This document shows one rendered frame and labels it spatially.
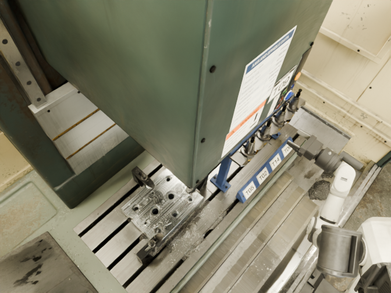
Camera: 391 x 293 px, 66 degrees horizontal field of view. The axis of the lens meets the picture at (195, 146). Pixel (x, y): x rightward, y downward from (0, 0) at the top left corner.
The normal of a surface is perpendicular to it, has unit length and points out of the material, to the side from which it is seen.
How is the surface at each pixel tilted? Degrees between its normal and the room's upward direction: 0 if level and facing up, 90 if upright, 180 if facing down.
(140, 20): 90
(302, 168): 24
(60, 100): 91
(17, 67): 90
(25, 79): 90
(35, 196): 0
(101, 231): 0
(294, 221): 8
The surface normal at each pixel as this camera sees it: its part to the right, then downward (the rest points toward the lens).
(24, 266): 0.32, -0.73
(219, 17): 0.73, 0.60
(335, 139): -0.23, -0.23
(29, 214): 0.05, -0.53
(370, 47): -0.68, 0.60
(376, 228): -0.17, -0.69
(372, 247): -0.77, -0.50
